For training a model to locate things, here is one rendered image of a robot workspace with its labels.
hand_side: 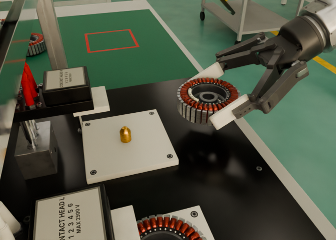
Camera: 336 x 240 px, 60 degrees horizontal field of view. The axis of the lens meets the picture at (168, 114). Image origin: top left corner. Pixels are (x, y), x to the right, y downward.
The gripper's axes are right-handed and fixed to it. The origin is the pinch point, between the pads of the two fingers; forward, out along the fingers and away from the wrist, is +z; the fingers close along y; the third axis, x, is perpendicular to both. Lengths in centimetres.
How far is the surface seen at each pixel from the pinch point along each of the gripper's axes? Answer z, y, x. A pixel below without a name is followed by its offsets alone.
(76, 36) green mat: 25, -60, -5
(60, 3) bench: 75, -309, 30
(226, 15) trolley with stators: -63, -226, 112
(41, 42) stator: 32, -49, -12
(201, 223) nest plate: 10.1, 19.6, 1.2
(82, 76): 13.9, 0.8, -17.3
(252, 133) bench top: -3.6, 1.3, 13.0
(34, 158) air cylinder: 27.3, 4.5, -12.4
